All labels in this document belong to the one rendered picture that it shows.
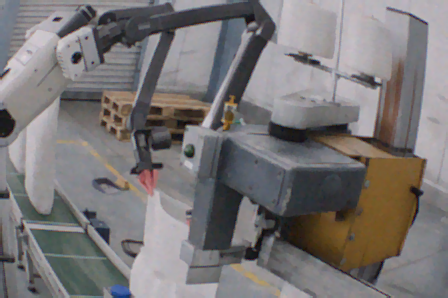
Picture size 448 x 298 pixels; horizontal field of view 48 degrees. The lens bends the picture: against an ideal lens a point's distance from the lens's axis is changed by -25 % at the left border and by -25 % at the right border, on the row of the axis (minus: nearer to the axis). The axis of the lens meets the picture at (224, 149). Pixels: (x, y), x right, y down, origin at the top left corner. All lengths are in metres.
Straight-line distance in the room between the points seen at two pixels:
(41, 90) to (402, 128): 1.03
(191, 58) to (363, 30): 8.72
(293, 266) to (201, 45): 8.84
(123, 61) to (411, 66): 8.09
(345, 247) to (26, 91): 0.99
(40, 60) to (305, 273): 0.93
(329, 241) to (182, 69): 8.65
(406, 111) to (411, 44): 0.20
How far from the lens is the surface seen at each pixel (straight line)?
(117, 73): 9.44
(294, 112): 1.37
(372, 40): 1.41
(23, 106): 1.71
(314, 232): 1.54
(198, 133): 1.32
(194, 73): 10.15
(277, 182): 1.19
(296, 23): 1.59
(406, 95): 1.59
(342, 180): 1.27
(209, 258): 1.45
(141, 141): 1.99
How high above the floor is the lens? 1.59
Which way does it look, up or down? 12 degrees down
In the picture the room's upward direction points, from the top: 11 degrees clockwise
